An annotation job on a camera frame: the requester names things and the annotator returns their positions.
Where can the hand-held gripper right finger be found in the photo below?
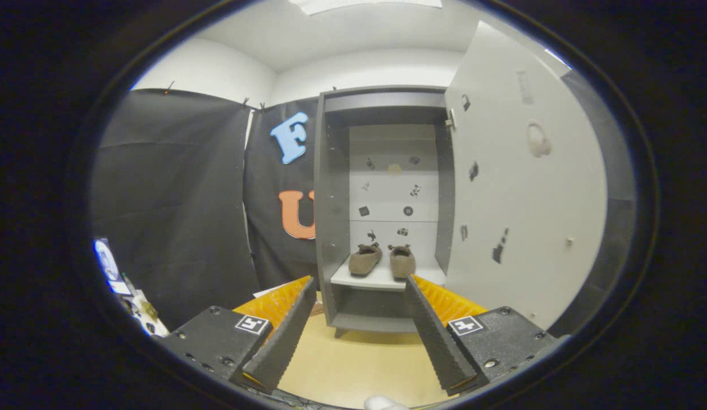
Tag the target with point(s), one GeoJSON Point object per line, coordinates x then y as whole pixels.
{"type": "Point", "coordinates": [436, 341]}

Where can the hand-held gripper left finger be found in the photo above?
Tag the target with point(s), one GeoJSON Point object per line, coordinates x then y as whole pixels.
{"type": "Point", "coordinates": [282, 341]}

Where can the brown fuzzy shoe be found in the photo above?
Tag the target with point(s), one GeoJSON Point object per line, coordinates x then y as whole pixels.
{"type": "Point", "coordinates": [363, 262]}
{"type": "Point", "coordinates": [403, 263]}

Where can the grey shoe cabinet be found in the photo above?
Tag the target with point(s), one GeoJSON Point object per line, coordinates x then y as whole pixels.
{"type": "Point", "coordinates": [330, 228]}

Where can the beige shoe cabinet door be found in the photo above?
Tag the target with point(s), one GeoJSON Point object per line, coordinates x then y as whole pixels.
{"type": "Point", "coordinates": [524, 199]}

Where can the brown book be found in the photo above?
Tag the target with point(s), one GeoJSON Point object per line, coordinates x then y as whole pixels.
{"type": "Point", "coordinates": [316, 309]}

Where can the cluttered white side table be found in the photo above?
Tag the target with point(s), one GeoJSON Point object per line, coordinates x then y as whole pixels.
{"type": "Point", "coordinates": [145, 313]}

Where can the black backdrop cloth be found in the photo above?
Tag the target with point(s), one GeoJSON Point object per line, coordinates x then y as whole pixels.
{"type": "Point", "coordinates": [176, 199]}

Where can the lit monitor screen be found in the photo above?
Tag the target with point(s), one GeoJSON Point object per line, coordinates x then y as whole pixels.
{"type": "Point", "coordinates": [106, 262]}

